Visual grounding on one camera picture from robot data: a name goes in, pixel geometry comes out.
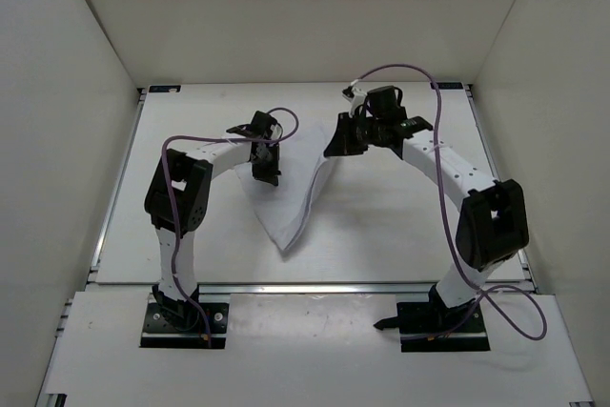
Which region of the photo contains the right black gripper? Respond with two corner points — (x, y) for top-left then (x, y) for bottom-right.
(325, 113), (384, 158)

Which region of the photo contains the white skirt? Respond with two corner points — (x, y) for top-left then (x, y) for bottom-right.
(235, 121), (336, 258)

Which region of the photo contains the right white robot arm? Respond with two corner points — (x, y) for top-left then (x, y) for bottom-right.
(324, 85), (529, 334)

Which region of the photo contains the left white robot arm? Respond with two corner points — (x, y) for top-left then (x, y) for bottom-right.
(144, 110), (283, 342)

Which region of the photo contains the right blue corner label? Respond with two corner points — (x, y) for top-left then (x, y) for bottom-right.
(430, 82), (464, 91)

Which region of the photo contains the blue corner label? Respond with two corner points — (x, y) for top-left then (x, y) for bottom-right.
(430, 82), (464, 91)
(148, 85), (181, 93)

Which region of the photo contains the left blue corner label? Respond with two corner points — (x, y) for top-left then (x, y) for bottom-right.
(148, 85), (181, 93)

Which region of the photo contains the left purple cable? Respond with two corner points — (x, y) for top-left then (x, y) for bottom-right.
(160, 109), (300, 339)

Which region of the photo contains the purple cable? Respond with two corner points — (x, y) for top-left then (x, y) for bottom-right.
(160, 109), (300, 339)
(355, 63), (548, 342)

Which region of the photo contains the aluminium front rail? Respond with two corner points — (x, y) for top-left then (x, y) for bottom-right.
(199, 282), (433, 295)

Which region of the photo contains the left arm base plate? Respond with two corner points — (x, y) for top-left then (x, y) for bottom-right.
(139, 295), (230, 350)

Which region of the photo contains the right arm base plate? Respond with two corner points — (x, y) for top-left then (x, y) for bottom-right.
(396, 302), (491, 353)

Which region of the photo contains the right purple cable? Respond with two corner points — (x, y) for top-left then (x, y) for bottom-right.
(355, 63), (548, 342)

